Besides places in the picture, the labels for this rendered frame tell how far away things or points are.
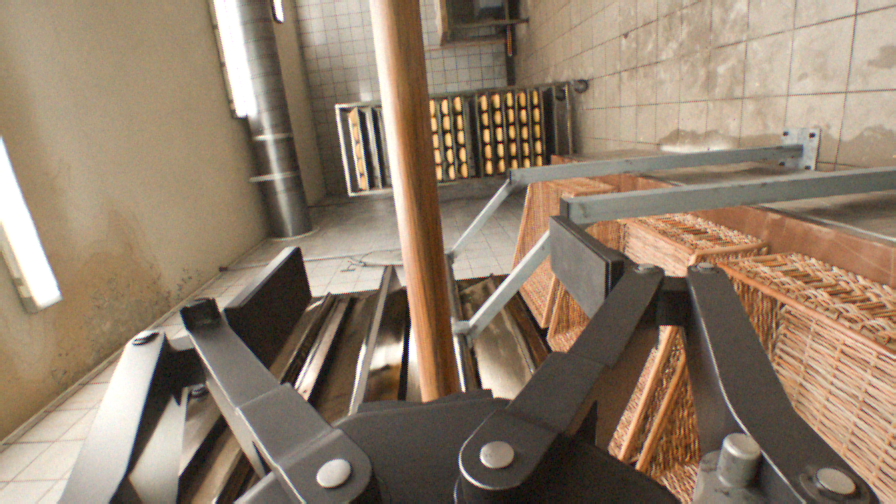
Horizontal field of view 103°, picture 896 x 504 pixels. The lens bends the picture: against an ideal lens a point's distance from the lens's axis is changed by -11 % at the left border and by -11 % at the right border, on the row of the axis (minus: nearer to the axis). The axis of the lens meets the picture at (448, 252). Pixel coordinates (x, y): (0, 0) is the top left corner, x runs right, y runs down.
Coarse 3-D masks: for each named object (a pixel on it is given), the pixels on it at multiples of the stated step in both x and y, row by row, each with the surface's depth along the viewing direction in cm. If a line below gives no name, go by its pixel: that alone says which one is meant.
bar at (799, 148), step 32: (800, 128) 115; (608, 160) 115; (640, 160) 114; (672, 160) 114; (704, 160) 115; (736, 160) 115; (800, 160) 117; (512, 192) 117; (640, 192) 70; (672, 192) 68; (704, 192) 68; (736, 192) 68; (768, 192) 69; (800, 192) 69; (832, 192) 69; (864, 192) 70; (480, 224) 118; (448, 256) 118; (544, 256) 71; (448, 288) 95; (512, 288) 73; (480, 320) 74
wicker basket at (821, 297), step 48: (768, 288) 52; (816, 288) 51; (864, 288) 49; (768, 336) 67; (816, 336) 59; (864, 336) 39; (672, 384) 68; (816, 384) 60; (864, 384) 51; (864, 432) 52; (672, 480) 73
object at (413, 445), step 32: (352, 416) 8; (384, 416) 8; (416, 416) 8; (448, 416) 8; (480, 416) 8; (384, 448) 7; (416, 448) 7; (448, 448) 7; (576, 448) 7; (384, 480) 7; (416, 480) 7; (448, 480) 7; (576, 480) 6; (608, 480) 6; (640, 480) 6
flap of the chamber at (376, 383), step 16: (384, 288) 159; (400, 288) 184; (384, 304) 145; (400, 304) 173; (384, 320) 137; (400, 320) 163; (384, 336) 131; (400, 336) 153; (368, 352) 114; (384, 352) 125; (400, 352) 145; (368, 368) 106; (384, 368) 119; (400, 368) 138; (368, 384) 101; (384, 384) 114; (368, 400) 97; (384, 400) 109
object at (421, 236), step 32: (384, 0) 22; (416, 0) 23; (384, 32) 22; (416, 32) 23; (384, 64) 23; (416, 64) 23; (384, 96) 24; (416, 96) 24; (416, 128) 24; (416, 160) 25; (416, 192) 25; (416, 224) 26; (416, 256) 27; (416, 288) 28; (416, 320) 29; (448, 320) 29; (416, 352) 30; (448, 352) 30; (448, 384) 30
